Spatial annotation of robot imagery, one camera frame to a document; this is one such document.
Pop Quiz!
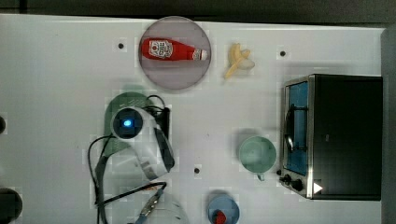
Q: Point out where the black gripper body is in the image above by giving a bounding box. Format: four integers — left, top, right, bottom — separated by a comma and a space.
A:
148, 105, 171, 137

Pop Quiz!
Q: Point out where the green plastic strainer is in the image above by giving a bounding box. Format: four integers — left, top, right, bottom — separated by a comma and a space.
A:
101, 84, 157, 158

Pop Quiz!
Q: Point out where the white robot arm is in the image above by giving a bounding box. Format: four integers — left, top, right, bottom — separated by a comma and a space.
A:
94, 106, 190, 224

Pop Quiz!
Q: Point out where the round grey plate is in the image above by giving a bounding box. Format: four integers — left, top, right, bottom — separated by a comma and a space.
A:
138, 16, 211, 91

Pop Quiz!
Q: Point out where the red ketchup bottle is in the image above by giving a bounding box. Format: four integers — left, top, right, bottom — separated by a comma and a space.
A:
140, 37, 208, 62

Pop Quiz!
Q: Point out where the blue cup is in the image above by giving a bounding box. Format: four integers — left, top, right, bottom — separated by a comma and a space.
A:
206, 193, 240, 224

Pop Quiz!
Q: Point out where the green mug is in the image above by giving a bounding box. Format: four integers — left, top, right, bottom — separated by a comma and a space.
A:
238, 136, 276, 181

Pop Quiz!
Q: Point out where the red strawberry in cup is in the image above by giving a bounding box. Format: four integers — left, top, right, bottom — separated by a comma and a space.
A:
213, 210, 227, 224

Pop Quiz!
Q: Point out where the peeled toy banana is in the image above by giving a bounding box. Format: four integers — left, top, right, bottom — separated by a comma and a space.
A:
224, 43, 255, 79

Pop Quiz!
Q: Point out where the black round object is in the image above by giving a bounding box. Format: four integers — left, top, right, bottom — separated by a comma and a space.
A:
0, 188, 22, 224

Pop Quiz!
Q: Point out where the black toaster oven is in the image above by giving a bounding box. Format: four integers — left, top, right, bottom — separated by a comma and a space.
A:
277, 74, 383, 201

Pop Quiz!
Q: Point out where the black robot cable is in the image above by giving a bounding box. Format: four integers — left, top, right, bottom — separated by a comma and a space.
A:
87, 94, 168, 224

